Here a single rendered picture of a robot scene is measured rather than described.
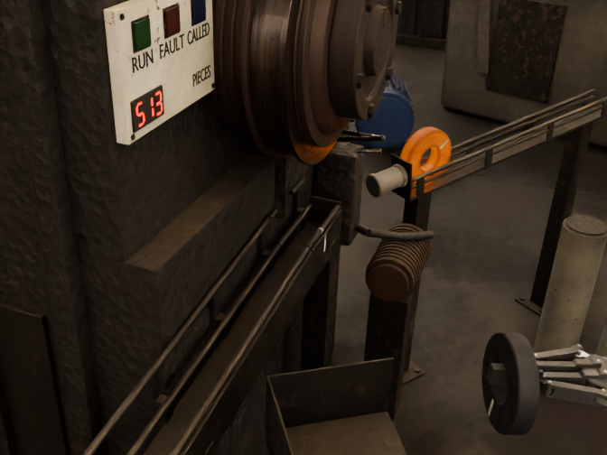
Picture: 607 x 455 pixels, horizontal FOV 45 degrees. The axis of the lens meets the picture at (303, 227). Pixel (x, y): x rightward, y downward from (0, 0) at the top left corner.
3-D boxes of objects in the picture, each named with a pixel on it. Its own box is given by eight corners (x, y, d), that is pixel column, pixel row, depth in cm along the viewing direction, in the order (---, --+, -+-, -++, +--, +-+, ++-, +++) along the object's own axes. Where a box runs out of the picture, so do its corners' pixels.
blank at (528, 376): (527, 381, 101) (550, 381, 101) (495, 311, 114) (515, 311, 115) (501, 457, 109) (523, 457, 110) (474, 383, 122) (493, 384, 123)
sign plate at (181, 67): (116, 143, 99) (102, 9, 90) (204, 87, 121) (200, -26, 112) (130, 145, 99) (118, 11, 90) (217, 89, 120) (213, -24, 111)
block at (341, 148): (308, 239, 177) (312, 148, 165) (319, 225, 183) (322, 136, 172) (350, 248, 174) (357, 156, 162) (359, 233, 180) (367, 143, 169)
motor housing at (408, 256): (350, 418, 203) (364, 255, 176) (371, 370, 221) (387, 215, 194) (396, 431, 199) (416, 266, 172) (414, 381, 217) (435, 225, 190)
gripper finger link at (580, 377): (599, 387, 113) (603, 394, 112) (531, 387, 112) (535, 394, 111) (606, 367, 111) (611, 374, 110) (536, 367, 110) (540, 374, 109)
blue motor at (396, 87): (350, 157, 358) (355, 90, 341) (345, 116, 408) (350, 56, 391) (413, 160, 359) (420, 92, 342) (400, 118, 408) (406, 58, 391)
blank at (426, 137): (411, 193, 192) (420, 199, 190) (390, 157, 181) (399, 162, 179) (449, 152, 194) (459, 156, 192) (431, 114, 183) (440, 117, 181)
